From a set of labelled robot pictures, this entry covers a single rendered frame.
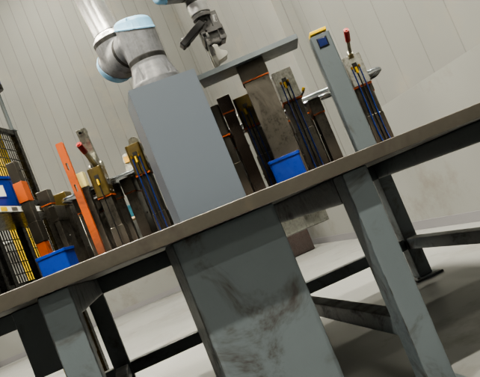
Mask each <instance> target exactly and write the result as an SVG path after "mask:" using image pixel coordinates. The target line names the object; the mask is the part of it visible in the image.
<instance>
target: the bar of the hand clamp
mask: <svg viewBox="0 0 480 377"><path fill-rule="evenodd" d="M76 134H77V136H78V138H79V140H80V142H81V143H82V144H83V145H84V147H85V148H86V149H87V151H88V152H89V154H90V155H91V156H92V157H93V159H94V160H96V161H97V164H98V165H100V163H99V157H98V155H97V154H96V151H95V149H94V147H93V144H92V142H91V140H90V137H89V135H88V132H87V130H86V129H85V128H82V129H79V130H77V131H76Z"/></svg>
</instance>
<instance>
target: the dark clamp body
mask: <svg viewBox="0 0 480 377"><path fill-rule="evenodd" d="M210 109H211V110H212V113H213V115H214V118H215V121H216V123H217V125H218V128H219V130H220V132H221V135H222V137H223V140H224V143H225V144H226V147H227V149H228V152H229V154H230V157H231V159H232V161H233V164H234V166H235V169H236V172H237V174H238V176H239V179H240V181H241V184H242V186H243V188H244V191H245V194H246V195H247V196H248V195H249V194H253V193H254V190H253V187H252V185H251V182H250V180H249V178H248V176H247V175H248V174H247V173H246V170H245V169H244V165H243V164H242V162H241V161H240V159H239V156H238V154H237V152H236V149H235V147H234V144H233V142H232V139H231V138H232V136H231V133H230V130H229V128H228V126H227V122H226V121H225V119H224V116H223V115H222V113H221V110H220V107H219V105H214V106H212V107H210Z"/></svg>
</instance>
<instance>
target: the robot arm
mask: <svg viewBox="0 0 480 377"><path fill-rule="evenodd" d="M74 2H75V3H76V6H77V8H78V9H79V11H80V13H81V15H82V17H83V19H84V20H85V22H86V24H87V26H88V28H89V30H90V32H91V34H92V35H93V38H94V40H95V41H94V44H93V48H94V49H95V51H96V53H97V55H98V58H97V62H96V66H97V69H98V71H99V73H100V74H101V75H102V76H103V77H104V78H105V79H107V80H109V81H111V82H115V83H121V82H125V81H127V80H128V79H130V78H131V77H132V87H133V89H135V88H139V87H141V86H144V85H147V84H149V83H152V82H156V81H158V80H161V79H165V78H167V77H170V76H174V75H176V74H178V73H179V71H178V70H177V69H176V68H175V66H174V65H172V63H171V62H170V61H169V60H168V58H167V55H166V53H165V50H164V48H163V45H162V44H161V41H160V38H159V35H158V33H157V31H156V28H155V25H154V24H153V21H152V20H151V18H150V17H149V16H147V15H135V16H129V17H126V18H125V19H122V20H120V21H118V22H116V21H115V19H114V17H113V16H112V14H111V11H110V10H109V8H108V6H107V4H106V3H105V0H74ZM153 2H154V3H155V4H158V5H160V4H164V5H167V4H178V3H185V6H186V7H187V9H188V12H189V15H190V17H191V18H192V20H193V23H194V24H195V25H194V26H193V27H192V29H191V30H190V31H189V32H188V33H187V34H186V35H185V36H184V37H183V38H182V39H181V41H180V48H181V49H183V50H186V49H187V48H188V47H189V46H190V45H191V43H192V41H193V40H194V39H195V38H196V36H197V35H199V37H200V39H201V41H202V44H203V47H204V49H205V50H206V52H207V55H208V56H209V59H210V61H211V62H212V65H213V67H214V68H216V67H219V66H220V64H222V63H223V62H225V61H226V60H227V56H228V51H227V50H223V49H219V46H221V45H222V44H225V43H226V38H227V35H226V33H225V30H224V27H223V26H222V24H221V23H220V20H219V18H218V15H217V14H216V11H215V10H212V11H210V8H209V6H208V3H207V1H206V0H153Z"/></svg>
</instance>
